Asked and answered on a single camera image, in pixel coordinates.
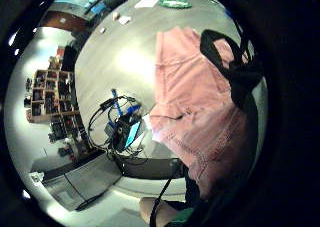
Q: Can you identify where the pink cloth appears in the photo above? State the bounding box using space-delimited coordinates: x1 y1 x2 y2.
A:
148 26 254 200

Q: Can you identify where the green round plate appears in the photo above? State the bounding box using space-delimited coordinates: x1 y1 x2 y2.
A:
157 0 193 10

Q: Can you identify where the white paper sheet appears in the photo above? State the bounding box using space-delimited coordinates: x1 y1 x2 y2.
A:
134 0 163 9

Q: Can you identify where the small white paper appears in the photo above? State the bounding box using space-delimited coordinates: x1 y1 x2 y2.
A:
117 15 133 26

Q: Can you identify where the the person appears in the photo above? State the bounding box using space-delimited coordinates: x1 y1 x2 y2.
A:
138 173 214 227

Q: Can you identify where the black equipment rack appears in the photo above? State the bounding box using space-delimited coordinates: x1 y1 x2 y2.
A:
48 115 93 156

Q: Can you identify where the wooden shelf unit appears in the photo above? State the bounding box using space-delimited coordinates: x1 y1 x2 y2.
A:
25 68 81 124

